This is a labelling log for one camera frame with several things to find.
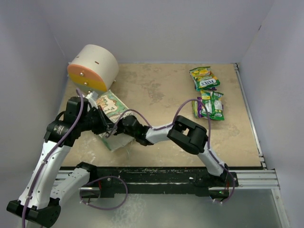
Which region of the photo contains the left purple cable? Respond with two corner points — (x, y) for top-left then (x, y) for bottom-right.
(21, 87), (84, 228)

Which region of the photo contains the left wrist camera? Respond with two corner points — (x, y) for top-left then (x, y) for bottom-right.
(85, 91), (98, 106)

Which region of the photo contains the green spring tea candy bag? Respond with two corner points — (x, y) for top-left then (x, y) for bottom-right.
(200, 90), (225, 121)

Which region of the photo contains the purple cable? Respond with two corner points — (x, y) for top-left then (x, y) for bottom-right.
(21, 87), (84, 228)
(114, 98), (228, 171)

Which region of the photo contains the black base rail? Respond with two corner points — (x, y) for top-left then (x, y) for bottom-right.
(85, 167), (238, 199)

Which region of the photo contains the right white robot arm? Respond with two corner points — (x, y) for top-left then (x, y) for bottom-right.
(114, 115), (236, 185)

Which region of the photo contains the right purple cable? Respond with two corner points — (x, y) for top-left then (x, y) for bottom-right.
(114, 98), (228, 171)

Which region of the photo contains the white cylinder orange rim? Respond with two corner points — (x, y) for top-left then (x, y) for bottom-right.
(67, 44), (119, 94)

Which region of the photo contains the purple berry Fox's candy bag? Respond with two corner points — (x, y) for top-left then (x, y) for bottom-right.
(196, 101), (207, 118)

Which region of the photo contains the green floral paper bag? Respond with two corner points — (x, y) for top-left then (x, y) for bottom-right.
(96, 90), (133, 152)

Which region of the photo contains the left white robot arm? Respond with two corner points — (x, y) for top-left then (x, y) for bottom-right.
(7, 93), (114, 228)

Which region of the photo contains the green Fox's candy bag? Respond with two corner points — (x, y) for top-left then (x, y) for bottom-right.
(191, 101), (198, 118)
(189, 66), (220, 88)

